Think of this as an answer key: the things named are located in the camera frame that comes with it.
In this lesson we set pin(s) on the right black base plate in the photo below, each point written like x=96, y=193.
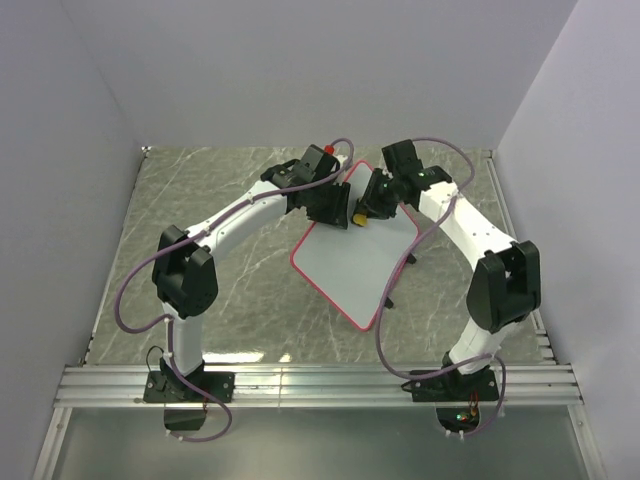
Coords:
x=454, y=387

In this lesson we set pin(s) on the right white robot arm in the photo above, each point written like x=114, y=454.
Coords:
x=505, y=287

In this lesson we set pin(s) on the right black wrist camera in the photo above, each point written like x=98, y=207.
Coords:
x=401, y=159

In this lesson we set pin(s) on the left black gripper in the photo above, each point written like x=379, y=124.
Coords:
x=338, y=215

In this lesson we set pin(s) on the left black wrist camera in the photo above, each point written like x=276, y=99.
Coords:
x=314, y=165

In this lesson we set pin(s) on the red framed whiteboard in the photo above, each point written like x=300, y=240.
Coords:
x=351, y=267

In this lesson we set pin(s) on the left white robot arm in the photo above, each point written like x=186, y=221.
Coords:
x=185, y=266

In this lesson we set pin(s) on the aluminium table edge rail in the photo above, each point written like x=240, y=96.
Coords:
x=530, y=341

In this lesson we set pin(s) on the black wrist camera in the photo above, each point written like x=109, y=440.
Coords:
x=314, y=165
x=401, y=159

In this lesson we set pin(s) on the yellow whiteboard eraser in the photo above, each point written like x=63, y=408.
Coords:
x=360, y=219

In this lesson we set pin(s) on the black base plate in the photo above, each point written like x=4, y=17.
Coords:
x=454, y=387
x=167, y=388

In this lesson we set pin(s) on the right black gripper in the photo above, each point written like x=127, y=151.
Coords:
x=369, y=204

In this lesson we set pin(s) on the aluminium mounting rail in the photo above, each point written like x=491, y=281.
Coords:
x=285, y=385

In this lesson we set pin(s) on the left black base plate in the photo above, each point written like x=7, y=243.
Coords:
x=167, y=388

